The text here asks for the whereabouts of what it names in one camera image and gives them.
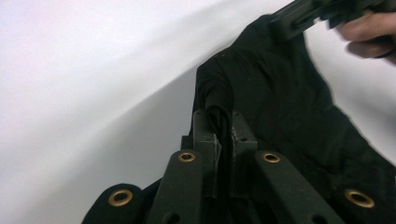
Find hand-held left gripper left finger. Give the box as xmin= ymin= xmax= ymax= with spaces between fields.
xmin=192 ymin=108 xmax=222 ymax=199

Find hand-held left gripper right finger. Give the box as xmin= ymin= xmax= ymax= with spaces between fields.
xmin=231 ymin=110 xmax=259 ymax=198

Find black pants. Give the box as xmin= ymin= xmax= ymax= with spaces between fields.
xmin=80 ymin=13 xmax=396 ymax=224

